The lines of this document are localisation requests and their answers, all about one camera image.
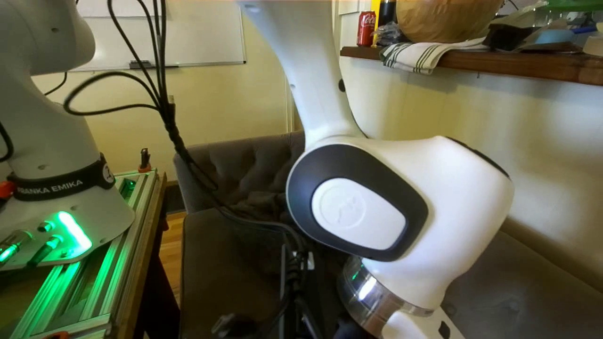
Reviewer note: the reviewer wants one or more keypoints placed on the black box on shelf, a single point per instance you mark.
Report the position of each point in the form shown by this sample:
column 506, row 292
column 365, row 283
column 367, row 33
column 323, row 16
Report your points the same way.
column 506, row 36

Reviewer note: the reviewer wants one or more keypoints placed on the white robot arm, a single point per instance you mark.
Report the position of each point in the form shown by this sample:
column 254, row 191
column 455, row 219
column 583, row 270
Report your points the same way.
column 412, row 215

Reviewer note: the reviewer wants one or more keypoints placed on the white striped cloth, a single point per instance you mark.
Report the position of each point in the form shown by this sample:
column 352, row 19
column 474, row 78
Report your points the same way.
column 425, row 57

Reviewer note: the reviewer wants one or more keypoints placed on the wooden wall shelf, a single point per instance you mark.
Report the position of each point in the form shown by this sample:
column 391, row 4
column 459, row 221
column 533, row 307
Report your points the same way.
column 572, row 68

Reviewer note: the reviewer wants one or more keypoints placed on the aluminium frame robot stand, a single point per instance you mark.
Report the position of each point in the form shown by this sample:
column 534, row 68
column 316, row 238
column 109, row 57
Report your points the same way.
column 95, row 298

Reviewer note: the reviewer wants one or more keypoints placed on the red soda can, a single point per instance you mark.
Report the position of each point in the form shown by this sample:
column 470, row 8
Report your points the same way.
column 367, row 29

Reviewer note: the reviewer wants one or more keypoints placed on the brown round bag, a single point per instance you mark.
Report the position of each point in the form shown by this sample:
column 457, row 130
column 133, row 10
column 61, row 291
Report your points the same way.
column 446, row 19

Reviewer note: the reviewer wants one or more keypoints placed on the white wall whiteboard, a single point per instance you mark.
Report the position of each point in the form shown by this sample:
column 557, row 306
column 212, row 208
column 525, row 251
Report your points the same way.
column 197, row 33

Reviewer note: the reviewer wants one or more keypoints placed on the black whiteboard marker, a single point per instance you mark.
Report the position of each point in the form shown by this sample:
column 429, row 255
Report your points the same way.
column 146, row 65

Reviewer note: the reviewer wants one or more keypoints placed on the grey tufted sofa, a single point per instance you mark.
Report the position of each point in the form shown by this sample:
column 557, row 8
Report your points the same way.
column 235, row 266

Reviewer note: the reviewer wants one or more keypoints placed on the dark grey crumpled blanket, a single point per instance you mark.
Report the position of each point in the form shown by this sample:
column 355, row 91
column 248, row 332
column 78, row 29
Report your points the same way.
column 265, row 206

